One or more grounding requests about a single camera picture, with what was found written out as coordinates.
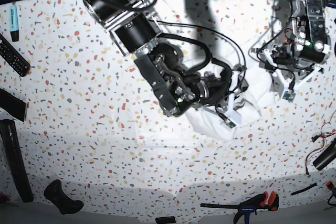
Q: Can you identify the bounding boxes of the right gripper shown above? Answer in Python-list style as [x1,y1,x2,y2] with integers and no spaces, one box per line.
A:
[200,69,249,126]

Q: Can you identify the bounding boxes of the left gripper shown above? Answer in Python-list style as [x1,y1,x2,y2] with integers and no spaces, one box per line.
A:
[258,42,324,95]

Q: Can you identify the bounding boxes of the white T-shirt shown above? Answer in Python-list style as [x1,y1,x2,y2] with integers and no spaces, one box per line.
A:
[181,56,275,143]

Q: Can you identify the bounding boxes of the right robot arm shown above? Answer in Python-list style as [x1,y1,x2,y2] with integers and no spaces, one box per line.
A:
[83,0,247,128]

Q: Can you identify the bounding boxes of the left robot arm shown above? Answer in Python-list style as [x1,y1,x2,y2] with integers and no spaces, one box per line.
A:
[253,0,331,102]

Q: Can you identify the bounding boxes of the black cylinder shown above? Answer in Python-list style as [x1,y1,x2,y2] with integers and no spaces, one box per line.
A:
[313,139,336,170]

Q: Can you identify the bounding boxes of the black orange bar clamp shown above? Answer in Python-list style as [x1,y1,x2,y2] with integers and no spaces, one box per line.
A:
[200,191,279,224]

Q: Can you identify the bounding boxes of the terrazzo pattern tablecloth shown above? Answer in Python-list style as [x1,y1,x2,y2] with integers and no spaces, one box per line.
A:
[1,0,335,223]

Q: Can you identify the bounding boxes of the small black box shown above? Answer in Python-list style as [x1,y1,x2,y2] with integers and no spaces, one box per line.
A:
[155,216,176,224]

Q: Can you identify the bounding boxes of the black game controller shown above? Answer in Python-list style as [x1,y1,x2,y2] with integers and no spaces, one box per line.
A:
[44,179,84,215]

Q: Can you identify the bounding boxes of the black remote control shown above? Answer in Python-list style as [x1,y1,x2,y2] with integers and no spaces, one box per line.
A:
[1,35,30,77]

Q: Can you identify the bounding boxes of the blue highlighter pen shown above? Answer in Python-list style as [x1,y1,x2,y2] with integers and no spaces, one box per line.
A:
[9,5,19,42]

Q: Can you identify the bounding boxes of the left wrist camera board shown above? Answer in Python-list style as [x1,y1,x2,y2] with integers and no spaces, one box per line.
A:
[282,89,297,103]

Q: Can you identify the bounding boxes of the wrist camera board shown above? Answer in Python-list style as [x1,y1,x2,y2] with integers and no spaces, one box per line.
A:
[223,119,236,129]
[282,89,297,103]

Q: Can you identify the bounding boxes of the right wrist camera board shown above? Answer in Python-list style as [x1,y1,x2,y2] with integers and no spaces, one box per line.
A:
[223,119,236,129]

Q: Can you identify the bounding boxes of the red black wires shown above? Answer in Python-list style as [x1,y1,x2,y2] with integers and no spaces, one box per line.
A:
[304,121,336,175]

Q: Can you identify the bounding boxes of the black cable piece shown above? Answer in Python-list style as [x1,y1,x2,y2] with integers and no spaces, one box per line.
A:
[290,183,318,196]

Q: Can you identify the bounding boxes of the black fabric strap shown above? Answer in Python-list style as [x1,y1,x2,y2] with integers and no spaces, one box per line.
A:
[0,89,28,122]

